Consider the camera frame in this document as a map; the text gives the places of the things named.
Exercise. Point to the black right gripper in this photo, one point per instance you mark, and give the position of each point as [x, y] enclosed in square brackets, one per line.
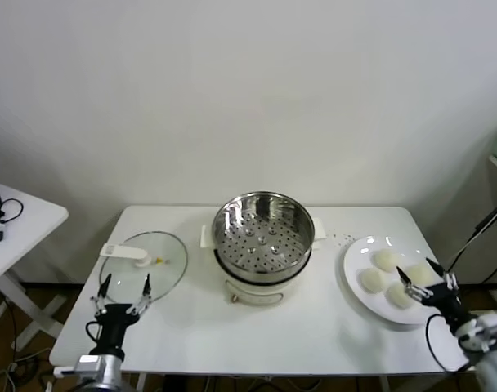
[444, 300]

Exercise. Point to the white round plate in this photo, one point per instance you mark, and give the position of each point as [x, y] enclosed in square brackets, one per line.
[363, 253]

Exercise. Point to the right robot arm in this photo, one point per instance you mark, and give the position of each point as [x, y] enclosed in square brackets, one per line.
[493, 367]

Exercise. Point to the white electric cooker pot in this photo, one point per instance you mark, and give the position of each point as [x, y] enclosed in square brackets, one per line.
[256, 294]

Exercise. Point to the scattered dark crumbs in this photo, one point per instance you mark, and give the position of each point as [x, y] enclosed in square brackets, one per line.
[346, 237]

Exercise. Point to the white folding side table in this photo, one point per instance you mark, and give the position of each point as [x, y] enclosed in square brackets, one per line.
[32, 212]

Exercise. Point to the stainless steel steamer basket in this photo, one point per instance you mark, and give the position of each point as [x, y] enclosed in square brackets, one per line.
[240, 261]

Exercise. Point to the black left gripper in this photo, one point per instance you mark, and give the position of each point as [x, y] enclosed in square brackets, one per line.
[113, 322]

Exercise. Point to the white steamed baozi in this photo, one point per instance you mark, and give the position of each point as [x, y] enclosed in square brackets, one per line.
[370, 281]
[421, 274]
[397, 298]
[385, 260]

